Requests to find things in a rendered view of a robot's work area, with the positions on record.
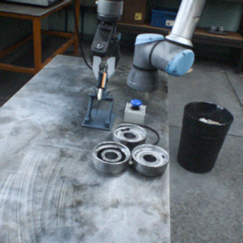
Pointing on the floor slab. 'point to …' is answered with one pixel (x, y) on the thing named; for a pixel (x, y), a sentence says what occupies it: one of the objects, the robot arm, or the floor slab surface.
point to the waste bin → (202, 135)
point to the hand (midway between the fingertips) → (102, 78)
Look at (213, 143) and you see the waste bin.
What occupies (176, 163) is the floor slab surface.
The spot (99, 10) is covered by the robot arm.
